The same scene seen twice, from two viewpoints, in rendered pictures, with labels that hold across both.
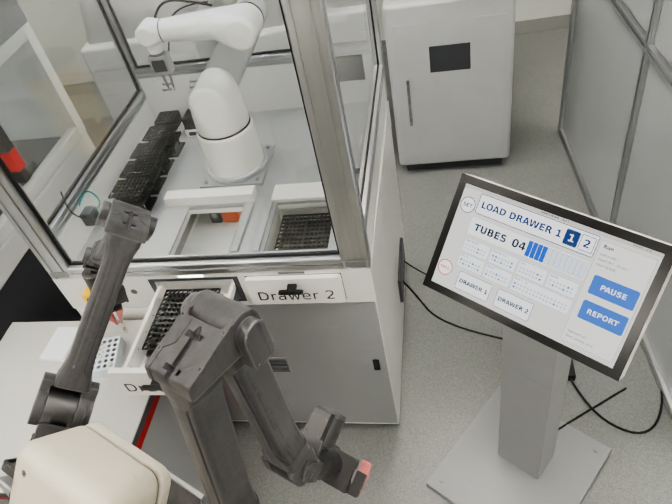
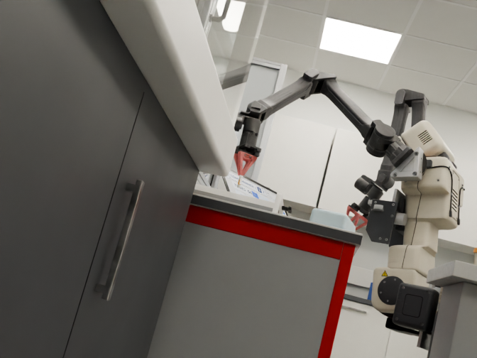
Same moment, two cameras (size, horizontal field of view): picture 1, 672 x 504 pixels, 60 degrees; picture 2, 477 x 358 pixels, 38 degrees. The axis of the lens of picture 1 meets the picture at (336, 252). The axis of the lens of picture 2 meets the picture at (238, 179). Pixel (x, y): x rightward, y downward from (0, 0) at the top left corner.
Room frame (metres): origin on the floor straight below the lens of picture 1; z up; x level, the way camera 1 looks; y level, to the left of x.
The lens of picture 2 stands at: (1.49, 2.95, 0.46)
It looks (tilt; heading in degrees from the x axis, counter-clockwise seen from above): 12 degrees up; 262
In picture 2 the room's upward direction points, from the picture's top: 15 degrees clockwise
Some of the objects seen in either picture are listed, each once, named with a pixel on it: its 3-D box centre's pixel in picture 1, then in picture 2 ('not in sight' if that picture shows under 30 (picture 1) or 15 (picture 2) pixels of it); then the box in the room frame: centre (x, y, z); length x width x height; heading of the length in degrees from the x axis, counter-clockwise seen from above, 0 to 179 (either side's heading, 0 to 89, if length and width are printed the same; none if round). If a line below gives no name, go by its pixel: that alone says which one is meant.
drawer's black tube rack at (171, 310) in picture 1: (186, 324); not in sight; (1.19, 0.48, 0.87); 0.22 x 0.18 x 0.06; 164
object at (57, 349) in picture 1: (61, 344); not in sight; (1.32, 0.93, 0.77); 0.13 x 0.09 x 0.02; 162
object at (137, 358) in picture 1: (187, 322); (220, 204); (1.19, 0.48, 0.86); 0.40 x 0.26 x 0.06; 164
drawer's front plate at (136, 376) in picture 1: (163, 381); (277, 215); (0.99, 0.53, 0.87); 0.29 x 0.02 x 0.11; 74
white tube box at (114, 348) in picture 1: (107, 357); not in sight; (1.21, 0.76, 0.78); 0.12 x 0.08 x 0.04; 176
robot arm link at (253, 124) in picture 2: (96, 276); (250, 126); (1.18, 0.63, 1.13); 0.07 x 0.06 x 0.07; 177
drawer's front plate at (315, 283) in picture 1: (295, 289); not in sight; (1.21, 0.14, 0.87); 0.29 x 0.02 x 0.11; 74
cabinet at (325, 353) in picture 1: (276, 279); not in sight; (1.75, 0.27, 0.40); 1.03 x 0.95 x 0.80; 74
